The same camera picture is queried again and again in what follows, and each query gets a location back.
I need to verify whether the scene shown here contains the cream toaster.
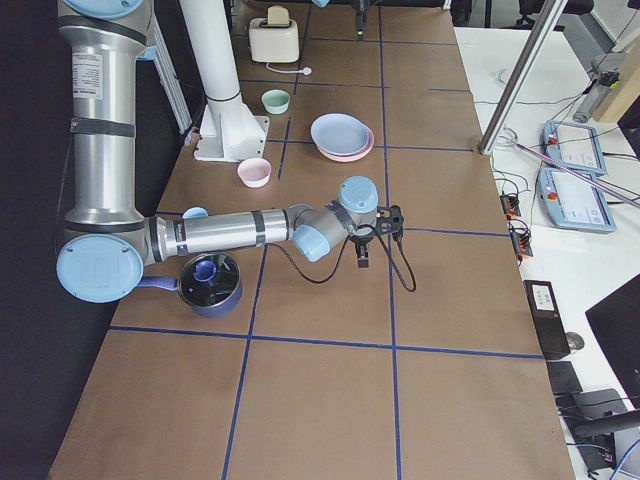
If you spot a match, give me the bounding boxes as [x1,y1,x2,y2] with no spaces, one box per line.
[248,18,300,63]

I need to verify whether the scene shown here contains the orange connector block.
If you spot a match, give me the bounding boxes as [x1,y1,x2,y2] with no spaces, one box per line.
[500,193,533,264]

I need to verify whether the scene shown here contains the dark blue pot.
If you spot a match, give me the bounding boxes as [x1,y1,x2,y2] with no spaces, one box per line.
[137,252,243,318]

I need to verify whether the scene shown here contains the black box with label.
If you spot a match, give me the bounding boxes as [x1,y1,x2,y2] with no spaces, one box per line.
[523,280,570,360]

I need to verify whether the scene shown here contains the green bowl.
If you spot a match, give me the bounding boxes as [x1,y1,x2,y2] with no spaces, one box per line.
[261,89,290,115]

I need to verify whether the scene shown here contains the aluminium frame post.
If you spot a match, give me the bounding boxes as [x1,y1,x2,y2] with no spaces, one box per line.
[478,0,568,155]

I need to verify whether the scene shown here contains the white mounting post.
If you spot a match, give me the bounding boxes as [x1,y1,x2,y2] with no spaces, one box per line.
[180,0,269,162]

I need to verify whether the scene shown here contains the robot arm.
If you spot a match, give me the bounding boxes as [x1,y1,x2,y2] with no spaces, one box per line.
[56,1,378,303]
[312,0,373,40]

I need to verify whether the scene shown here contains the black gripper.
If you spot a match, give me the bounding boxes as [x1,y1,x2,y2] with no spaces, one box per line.
[349,224,376,268]
[351,0,371,38]

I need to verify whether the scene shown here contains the black monitor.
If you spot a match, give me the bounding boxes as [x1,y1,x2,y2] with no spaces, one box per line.
[586,281,639,397]

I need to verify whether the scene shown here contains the blue cup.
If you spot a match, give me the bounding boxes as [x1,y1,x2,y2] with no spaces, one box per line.
[182,206,208,219]

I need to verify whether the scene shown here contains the grey water bottle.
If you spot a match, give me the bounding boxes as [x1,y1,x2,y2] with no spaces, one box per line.
[573,70,620,123]

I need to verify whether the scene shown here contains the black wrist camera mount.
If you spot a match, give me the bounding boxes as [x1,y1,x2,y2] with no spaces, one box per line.
[375,205,404,242]

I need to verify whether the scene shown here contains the pink plate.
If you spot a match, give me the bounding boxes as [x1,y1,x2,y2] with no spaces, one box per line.
[316,128,375,163]

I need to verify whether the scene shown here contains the far teach pendant tablet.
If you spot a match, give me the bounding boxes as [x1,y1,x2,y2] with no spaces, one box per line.
[542,120,607,176]

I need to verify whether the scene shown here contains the white power plug cable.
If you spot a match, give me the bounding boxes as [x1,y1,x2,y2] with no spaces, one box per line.
[264,61,313,77]

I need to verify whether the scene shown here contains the near teach pendant tablet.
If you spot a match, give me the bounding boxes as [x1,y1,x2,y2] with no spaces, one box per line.
[537,167,616,233]

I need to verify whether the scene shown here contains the blue plate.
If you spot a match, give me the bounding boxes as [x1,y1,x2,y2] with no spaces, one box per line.
[310,113,369,156]

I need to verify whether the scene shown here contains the pink bowl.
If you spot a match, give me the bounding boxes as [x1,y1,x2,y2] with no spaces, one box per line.
[237,157,272,188]

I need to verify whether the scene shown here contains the toast slice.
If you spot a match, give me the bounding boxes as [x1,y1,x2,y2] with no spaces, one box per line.
[267,5,290,28]

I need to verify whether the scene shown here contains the teach pendant tablet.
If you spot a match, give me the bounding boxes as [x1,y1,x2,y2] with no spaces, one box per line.
[537,167,616,233]
[542,120,607,176]

